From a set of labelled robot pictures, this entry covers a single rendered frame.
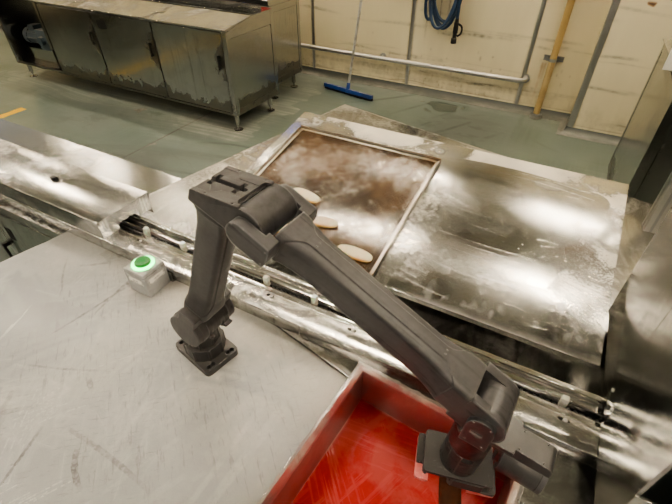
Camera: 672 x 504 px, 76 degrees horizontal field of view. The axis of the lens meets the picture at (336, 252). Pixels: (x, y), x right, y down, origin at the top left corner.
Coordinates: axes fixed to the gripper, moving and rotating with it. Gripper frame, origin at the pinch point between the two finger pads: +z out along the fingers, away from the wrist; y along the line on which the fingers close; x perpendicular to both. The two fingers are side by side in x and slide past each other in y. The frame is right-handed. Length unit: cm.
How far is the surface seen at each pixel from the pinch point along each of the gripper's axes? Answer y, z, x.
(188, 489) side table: 42.0, 7.0, 9.9
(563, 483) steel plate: -21.0, 3.3, -6.2
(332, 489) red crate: 17.9, 5.1, 4.3
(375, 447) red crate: 11.9, 4.9, -4.6
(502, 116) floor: -56, 89, -374
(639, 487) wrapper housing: -21.2, -17.0, 1.7
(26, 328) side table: 96, 11, -14
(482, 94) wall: -36, 82, -400
